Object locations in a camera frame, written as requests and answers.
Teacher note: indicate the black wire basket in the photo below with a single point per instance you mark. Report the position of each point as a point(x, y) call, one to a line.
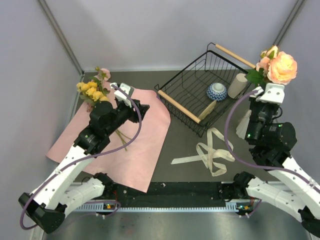
point(189, 87)

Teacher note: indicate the double pink rose stem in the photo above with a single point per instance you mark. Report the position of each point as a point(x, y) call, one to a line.
point(275, 66)

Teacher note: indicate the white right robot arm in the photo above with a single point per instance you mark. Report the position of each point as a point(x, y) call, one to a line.
point(271, 145)

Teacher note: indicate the aluminium corner post right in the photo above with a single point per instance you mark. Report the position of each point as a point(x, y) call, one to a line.
point(298, 6)

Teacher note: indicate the aluminium front rail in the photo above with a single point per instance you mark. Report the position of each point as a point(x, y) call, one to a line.
point(95, 192)

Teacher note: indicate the wooden basket handle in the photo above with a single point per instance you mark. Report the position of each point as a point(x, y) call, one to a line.
point(179, 106)
point(237, 57)

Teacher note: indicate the purple pink wrapping paper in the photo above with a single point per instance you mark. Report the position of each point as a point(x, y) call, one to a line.
point(135, 166)

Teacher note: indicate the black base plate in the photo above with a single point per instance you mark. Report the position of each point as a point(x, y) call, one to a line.
point(179, 195)

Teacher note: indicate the near wooden basket handle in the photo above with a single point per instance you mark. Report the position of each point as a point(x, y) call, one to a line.
point(179, 106)

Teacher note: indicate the far wooden basket handle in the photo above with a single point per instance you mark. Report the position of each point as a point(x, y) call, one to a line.
point(237, 57)

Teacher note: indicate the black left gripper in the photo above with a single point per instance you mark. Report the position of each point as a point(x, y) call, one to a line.
point(142, 108)

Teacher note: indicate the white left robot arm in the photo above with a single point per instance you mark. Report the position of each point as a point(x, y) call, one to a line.
point(51, 203)

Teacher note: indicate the aluminium corner post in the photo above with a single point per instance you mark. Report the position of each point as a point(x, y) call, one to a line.
point(298, 6)
point(60, 35)

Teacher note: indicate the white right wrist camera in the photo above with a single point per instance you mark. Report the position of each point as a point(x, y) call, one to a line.
point(272, 93)

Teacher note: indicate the blue white patterned bowl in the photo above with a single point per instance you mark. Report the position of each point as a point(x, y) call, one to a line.
point(217, 92)

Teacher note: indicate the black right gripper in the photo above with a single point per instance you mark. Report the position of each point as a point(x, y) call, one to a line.
point(252, 101)

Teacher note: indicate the aluminium corner post left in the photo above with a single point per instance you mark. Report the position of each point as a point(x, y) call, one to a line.
point(60, 35)

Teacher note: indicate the wooden spatula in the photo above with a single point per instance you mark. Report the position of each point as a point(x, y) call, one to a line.
point(207, 110)

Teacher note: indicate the cream ribbon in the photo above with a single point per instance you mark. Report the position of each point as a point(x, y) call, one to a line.
point(207, 154)

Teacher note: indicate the beige cylindrical cup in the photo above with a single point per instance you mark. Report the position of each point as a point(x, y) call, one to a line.
point(238, 84)

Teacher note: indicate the yellow pink flower bunch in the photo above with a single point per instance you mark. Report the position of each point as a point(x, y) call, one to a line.
point(95, 91)

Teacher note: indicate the white ribbed vase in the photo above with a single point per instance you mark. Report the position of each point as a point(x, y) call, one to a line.
point(241, 129)

